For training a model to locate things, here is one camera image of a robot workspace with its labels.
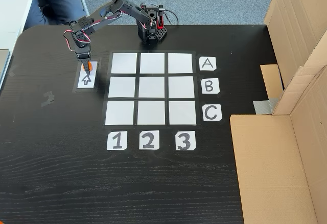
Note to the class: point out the white nine-square grid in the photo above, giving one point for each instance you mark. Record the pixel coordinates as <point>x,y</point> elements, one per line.
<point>150,88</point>

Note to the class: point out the letter A paper sheet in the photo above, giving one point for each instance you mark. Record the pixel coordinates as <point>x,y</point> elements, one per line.
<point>207,64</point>

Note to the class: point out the round orange token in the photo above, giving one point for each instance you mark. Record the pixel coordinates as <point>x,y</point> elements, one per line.
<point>90,66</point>

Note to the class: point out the white desk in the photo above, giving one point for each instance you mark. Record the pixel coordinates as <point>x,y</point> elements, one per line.
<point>12,11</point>

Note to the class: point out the number 1 paper sheet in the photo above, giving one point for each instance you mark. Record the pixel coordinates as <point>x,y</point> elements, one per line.
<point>117,140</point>

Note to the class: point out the clear tape scraps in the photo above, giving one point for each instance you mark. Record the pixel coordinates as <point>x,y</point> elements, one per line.
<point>48,99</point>

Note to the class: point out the person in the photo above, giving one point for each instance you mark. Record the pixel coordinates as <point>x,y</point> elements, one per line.
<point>58,1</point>

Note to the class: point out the number 2 paper sheet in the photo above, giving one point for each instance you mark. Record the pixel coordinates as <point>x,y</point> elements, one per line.
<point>149,139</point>

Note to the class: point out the red black bar clamp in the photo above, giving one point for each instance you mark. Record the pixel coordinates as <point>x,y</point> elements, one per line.
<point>160,20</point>

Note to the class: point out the grey duct tape strip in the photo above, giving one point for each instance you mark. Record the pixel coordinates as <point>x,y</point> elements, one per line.
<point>264,106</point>

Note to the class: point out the letter B paper sheet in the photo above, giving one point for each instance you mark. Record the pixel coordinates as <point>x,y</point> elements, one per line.
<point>210,86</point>

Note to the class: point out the number 3 paper sheet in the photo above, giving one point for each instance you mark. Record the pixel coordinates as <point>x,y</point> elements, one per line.
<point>185,140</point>

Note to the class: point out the brown cardboard panel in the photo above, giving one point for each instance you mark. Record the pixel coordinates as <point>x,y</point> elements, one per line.
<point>270,173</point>
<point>293,29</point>

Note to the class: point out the white arrow paper sheet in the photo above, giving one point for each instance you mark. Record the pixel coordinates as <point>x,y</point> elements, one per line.
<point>87,82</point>

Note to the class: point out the letter C paper sheet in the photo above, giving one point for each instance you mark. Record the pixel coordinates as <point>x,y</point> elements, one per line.
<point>212,112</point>

